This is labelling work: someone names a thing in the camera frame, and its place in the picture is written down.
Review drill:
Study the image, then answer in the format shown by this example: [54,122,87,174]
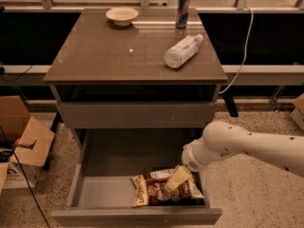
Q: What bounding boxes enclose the clear plastic water bottle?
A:
[164,34,203,68]

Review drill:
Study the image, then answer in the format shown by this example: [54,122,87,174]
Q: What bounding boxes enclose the cardboard box at right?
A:
[291,93,304,131]

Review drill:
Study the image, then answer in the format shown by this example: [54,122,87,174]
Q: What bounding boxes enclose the brown chip bag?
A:
[131,166,204,207]

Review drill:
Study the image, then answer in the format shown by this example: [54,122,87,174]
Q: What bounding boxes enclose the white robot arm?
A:
[165,121,304,192]

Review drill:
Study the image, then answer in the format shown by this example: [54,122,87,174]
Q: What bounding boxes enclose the white bowl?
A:
[105,7,139,27]

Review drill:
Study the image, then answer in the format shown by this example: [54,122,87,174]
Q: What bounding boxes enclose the black cable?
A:
[0,125,52,228]

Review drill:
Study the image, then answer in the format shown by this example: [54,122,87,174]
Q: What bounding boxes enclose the open cardboard box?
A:
[0,96,54,192]

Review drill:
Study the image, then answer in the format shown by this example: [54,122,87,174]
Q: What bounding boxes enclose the blue energy drink can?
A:
[176,0,190,29]

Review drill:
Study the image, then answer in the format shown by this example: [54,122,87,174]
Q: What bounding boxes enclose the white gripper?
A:
[164,138,211,192]

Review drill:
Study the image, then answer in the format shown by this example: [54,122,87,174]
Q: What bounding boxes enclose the grey drawer cabinet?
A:
[44,8,227,143]

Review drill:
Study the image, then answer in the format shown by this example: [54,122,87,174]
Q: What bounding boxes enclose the white cable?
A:
[218,6,255,95]

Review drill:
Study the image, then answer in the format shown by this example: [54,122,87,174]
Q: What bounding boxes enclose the open grey middle drawer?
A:
[51,128,221,227]

